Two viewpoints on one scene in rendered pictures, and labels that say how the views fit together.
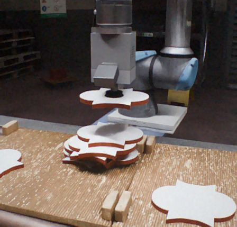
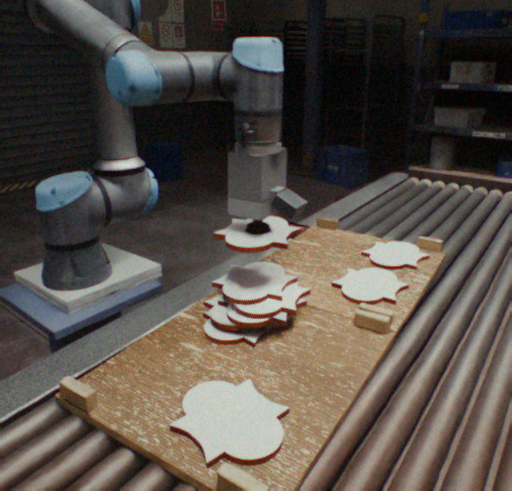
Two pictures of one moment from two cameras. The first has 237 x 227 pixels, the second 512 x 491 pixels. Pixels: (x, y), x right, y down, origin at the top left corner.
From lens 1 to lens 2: 86 cm
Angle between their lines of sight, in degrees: 68
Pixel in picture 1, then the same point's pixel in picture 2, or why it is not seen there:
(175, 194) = (358, 287)
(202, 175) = (321, 271)
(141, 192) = (340, 306)
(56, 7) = not seen: outside the picture
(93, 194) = (338, 334)
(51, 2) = not seen: outside the picture
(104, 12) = (274, 126)
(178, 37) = (131, 143)
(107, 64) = (281, 191)
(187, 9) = not seen: hidden behind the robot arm
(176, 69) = (141, 188)
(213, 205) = (379, 276)
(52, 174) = (282, 359)
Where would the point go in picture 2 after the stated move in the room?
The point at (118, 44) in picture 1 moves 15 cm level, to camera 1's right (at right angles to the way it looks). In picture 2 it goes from (279, 163) to (298, 146)
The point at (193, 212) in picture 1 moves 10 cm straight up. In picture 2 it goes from (389, 287) to (394, 239)
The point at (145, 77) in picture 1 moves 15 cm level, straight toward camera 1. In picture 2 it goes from (100, 215) to (159, 224)
